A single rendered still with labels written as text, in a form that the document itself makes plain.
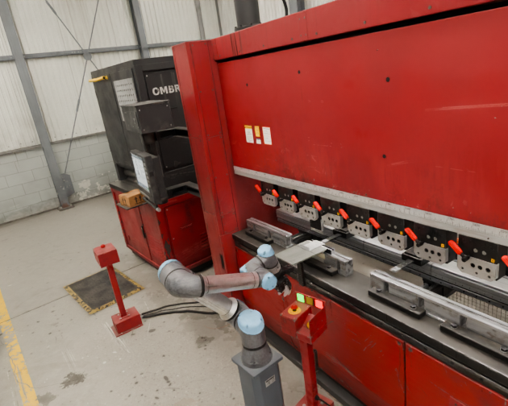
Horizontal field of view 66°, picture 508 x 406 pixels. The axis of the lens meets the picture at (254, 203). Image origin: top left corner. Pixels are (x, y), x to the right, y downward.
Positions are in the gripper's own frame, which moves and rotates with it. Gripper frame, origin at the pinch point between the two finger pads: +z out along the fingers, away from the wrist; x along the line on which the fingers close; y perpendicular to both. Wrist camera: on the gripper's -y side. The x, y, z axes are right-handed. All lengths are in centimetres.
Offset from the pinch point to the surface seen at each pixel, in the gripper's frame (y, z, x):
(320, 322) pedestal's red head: 0.5, 19.0, 14.6
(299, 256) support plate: -25.1, 0.1, -7.9
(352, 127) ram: -56, -67, 28
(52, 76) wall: -237, -84, -669
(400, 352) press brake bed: -2, 25, 56
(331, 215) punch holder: -43.2, -19.3, 9.2
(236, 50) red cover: -92, -103, -60
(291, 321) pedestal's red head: 8.7, 12.9, 2.7
